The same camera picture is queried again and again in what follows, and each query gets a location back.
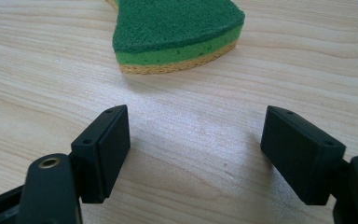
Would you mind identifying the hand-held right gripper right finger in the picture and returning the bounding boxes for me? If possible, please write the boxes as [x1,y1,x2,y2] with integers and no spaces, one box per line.
[259,105,347,206]

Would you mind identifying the green and yellow sponge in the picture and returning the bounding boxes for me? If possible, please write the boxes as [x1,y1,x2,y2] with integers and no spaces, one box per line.
[105,0,246,76]

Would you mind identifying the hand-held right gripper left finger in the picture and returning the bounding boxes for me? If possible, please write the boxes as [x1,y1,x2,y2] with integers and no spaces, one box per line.
[70,104,131,204]

